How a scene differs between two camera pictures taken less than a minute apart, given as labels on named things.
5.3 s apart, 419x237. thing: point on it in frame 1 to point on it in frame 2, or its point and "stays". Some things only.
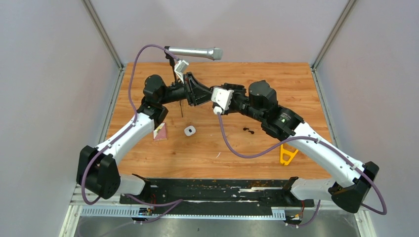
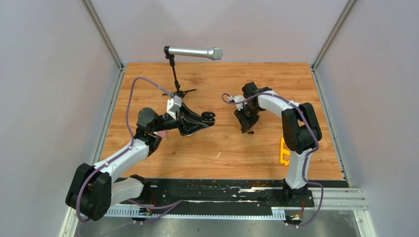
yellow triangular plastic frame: x=292 y=154 stays
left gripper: x=196 y=93 to x=184 y=116
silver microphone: x=213 y=53 stays
